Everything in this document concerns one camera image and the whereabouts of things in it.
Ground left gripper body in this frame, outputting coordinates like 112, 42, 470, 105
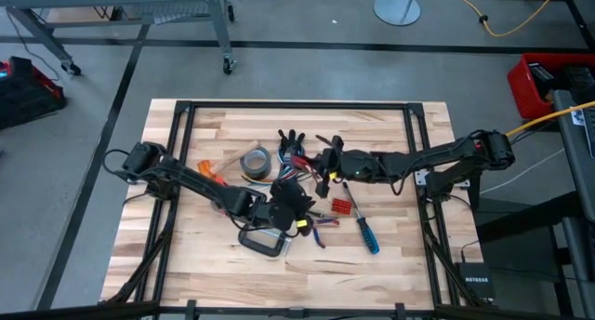
269, 177, 318, 229

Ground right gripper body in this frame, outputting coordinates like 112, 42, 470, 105
320, 133, 349, 182

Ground red bit holder block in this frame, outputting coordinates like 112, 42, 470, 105
329, 196, 354, 217

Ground black C-clamp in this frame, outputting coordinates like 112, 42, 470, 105
236, 226, 295, 260

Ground black work glove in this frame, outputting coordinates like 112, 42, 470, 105
276, 127, 309, 161

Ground round grey stand base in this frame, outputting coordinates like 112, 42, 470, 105
372, 0, 422, 27

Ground red plastic crate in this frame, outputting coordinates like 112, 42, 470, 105
506, 51, 595, 122

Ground grey side desk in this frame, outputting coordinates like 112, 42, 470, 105
549, 88, 595, 313

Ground black red toolbox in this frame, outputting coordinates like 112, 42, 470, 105
0, 55, 68, 131

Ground red blue handled pliers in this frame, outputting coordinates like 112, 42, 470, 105
308, 217, 342, 250

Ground red wire coil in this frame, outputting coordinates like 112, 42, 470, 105
278, 153, 324, 184

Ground yellow wire coil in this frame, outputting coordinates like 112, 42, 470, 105
240, 172, 281, 187

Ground black duct tape roll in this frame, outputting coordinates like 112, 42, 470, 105
238, 144, 274, 182

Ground blue black handled screwdriver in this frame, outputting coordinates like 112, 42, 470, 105
341, 180, 381, 256

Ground black aluminium table frame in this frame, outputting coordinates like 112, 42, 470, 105
0, 99, 595, 320

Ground wooden-handled hammer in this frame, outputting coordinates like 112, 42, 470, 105
209, 139, 262, 175

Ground black Netgear network switch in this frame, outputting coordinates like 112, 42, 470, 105
454, 260, 496, 300

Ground white floor cable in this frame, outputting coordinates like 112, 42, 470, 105
478, 146, 555, 196

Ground yellow power cable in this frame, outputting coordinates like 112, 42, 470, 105
444, 0, 565, 39
504, 100, 595, 139

